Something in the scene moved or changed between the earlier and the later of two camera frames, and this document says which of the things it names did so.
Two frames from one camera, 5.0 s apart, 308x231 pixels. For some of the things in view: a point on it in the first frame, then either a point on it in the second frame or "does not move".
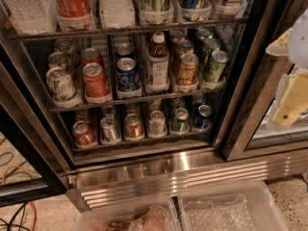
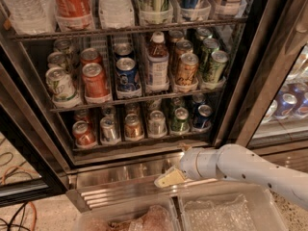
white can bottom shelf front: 157,125 does not move
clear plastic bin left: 162,214 does not move
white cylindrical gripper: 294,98 → 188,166
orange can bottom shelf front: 133,127 does not move
